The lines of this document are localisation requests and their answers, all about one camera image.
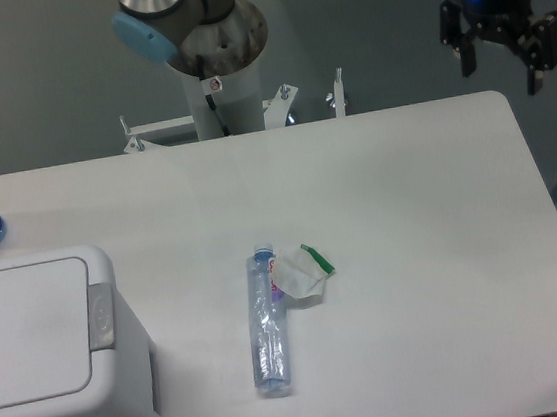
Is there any white trash can lid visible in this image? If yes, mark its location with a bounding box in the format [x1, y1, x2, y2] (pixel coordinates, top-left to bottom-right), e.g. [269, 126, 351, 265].
[0, 257, 91, 409]

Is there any white plastic trash can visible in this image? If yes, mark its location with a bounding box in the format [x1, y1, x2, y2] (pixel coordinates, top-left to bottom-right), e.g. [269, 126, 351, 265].
[0, 245, 161, 417]

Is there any empty clear plastic bottle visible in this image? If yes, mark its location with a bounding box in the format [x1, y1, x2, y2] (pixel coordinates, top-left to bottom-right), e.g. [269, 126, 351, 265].
[245, 243, 292, 399]

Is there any crumpled white green paper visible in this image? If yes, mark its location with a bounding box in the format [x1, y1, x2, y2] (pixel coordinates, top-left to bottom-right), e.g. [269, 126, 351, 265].
[272, 244, 336, 309]

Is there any white clamp with bolt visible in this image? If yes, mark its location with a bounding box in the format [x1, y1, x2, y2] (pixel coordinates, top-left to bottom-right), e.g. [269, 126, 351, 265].
[325, 67, 348, 118]

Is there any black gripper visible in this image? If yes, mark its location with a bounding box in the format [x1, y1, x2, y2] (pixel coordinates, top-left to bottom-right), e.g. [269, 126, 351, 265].
[439, 0, 557, 95]

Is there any black cable on pedestal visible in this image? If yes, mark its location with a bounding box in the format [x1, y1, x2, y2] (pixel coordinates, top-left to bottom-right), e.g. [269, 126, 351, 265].
[194, 51, 232, 140]

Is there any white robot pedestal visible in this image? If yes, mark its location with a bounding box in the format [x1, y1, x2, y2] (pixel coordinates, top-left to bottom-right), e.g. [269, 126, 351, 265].
[179, 63, 265, 141]

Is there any white metal base bracket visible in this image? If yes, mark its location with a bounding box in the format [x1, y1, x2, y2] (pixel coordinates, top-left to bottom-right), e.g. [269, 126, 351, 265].
[118, 84, 299, 154]

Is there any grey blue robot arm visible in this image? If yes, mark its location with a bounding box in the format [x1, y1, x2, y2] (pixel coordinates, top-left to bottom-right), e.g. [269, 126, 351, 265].
[111, 0, 557, 141]

